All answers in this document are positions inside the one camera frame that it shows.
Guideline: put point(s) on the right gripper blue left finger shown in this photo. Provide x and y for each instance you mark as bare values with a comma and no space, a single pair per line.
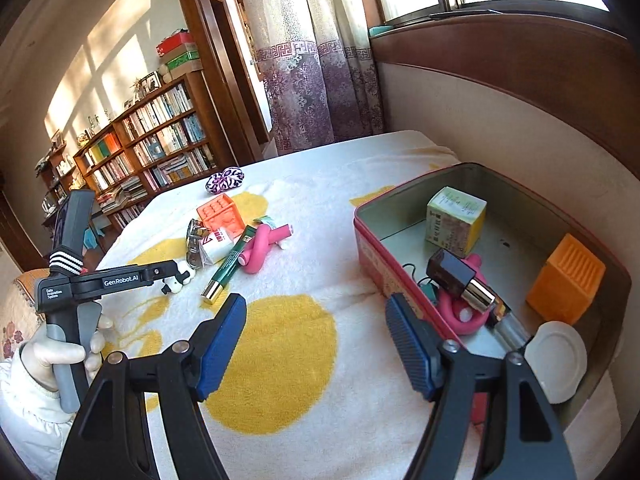
214,342

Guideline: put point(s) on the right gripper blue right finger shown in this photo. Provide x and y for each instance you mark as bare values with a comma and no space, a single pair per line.
416,342

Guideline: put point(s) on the large pink foam curler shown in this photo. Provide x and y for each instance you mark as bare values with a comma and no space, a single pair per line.
463,319

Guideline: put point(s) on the green gold tube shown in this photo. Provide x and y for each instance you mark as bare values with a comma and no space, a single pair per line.
223,274

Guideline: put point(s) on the clear black lighter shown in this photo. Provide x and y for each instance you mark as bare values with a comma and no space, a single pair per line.
507,326

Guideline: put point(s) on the brown gold perfume bottle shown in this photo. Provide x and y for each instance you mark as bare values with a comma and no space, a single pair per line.
460,281

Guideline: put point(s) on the panda figurine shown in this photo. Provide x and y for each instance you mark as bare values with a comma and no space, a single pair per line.
172,285

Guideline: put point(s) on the small pink foam curler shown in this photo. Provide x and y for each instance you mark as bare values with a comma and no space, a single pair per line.
253,256

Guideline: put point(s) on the white round lid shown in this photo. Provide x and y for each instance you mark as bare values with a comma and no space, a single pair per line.
558,358

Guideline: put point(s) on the large metal clamp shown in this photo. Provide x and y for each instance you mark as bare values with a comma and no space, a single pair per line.
196,235

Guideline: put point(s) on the green yellow medicine box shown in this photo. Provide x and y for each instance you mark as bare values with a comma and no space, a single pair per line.
454,220

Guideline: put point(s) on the orange duck rubber cube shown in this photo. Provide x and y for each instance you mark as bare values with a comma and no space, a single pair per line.
567,283

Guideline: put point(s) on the teal binder clip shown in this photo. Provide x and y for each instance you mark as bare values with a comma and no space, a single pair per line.
430,290

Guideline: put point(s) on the white gloved left hand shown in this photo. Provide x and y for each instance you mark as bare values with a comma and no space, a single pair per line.
41,353

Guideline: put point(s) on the orange woven cushion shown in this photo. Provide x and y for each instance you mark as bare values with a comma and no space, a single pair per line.
27,284

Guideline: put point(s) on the white yellow towel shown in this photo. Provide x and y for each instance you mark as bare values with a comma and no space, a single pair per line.
315,388

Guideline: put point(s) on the red tin box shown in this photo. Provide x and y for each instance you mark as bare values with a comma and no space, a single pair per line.
520,232

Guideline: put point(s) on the white red roll package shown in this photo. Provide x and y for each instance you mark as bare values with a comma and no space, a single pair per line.
215,246

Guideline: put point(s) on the small wooden shelf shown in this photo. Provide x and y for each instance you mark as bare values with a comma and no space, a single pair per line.
61,176

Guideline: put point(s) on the orange studded rubber cube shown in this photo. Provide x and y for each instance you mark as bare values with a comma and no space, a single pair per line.
221,213

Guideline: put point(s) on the white green ointment tube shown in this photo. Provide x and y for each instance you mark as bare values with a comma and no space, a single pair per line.
265,221

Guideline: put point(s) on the wooden bookshelf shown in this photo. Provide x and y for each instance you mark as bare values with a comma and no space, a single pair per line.
170,138

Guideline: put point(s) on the pink leopard scrunchie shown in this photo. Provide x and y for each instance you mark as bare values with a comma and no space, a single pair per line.
225,180

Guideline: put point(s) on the stacked gift boxes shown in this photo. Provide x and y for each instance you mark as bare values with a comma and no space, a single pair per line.
178,54

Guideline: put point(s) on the purple patterned curtain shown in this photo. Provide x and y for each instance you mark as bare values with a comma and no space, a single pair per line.
320,78

